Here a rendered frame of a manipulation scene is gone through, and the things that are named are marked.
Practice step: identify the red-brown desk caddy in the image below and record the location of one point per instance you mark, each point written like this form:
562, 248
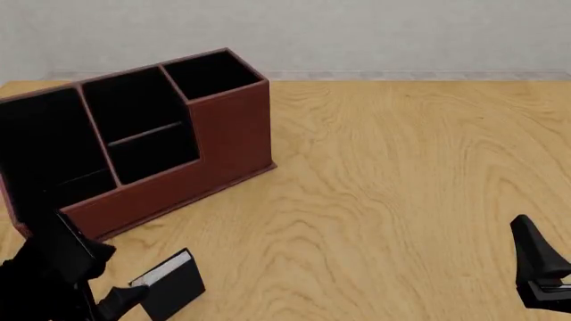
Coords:
232, 133

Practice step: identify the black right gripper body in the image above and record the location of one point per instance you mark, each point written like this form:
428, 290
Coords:
546, 292

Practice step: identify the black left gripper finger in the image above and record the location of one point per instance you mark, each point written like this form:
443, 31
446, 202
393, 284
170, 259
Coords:
103, 257
120, 299

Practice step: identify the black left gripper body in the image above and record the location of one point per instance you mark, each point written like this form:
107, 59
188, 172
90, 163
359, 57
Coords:
67, 237

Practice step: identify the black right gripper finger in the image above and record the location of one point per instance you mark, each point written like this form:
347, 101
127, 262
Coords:
537, 250

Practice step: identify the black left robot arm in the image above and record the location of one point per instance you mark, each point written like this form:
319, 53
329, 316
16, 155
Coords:
31, 287

